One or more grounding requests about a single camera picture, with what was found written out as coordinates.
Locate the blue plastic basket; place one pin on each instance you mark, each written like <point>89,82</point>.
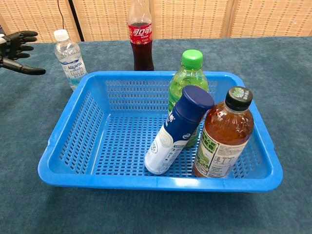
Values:
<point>146,182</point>

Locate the teal tablecloth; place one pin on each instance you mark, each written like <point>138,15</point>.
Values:
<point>146,214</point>

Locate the bamboo folding screen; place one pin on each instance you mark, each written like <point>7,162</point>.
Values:
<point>109,19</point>

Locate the navy white drink bottle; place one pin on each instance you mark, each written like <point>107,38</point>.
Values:
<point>175,126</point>

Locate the brown tea bottle black cap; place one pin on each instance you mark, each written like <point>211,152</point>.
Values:
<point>226,126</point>

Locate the clear water bottle white cap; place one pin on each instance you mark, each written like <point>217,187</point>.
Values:
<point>69,58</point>

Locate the green tea bottle green cap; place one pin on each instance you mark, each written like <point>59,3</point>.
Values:
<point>190,73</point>

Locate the cola bottle red cap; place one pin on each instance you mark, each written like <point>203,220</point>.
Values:
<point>141,53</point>

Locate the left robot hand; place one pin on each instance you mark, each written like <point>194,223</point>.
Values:
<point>12,48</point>

